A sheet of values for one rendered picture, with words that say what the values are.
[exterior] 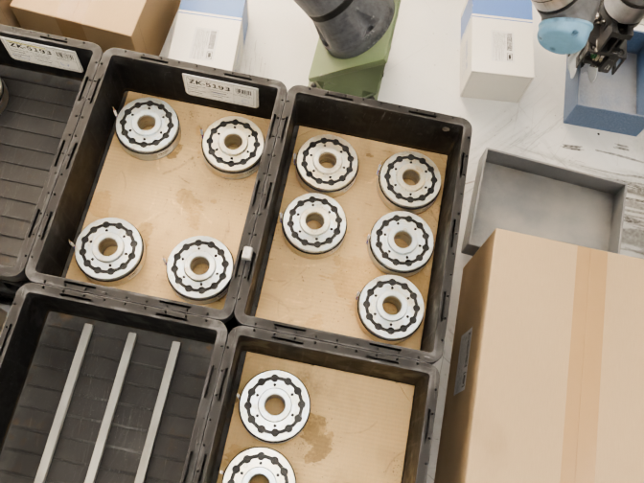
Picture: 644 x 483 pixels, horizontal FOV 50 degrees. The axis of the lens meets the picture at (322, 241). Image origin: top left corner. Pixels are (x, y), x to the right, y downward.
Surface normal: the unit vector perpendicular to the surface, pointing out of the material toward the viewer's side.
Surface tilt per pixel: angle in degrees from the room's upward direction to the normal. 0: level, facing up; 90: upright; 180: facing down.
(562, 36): 97
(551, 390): 0
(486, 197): 0
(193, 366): 0
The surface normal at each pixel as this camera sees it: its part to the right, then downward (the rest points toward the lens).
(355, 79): -0.22, 0.91
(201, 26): 0.07, -0.34
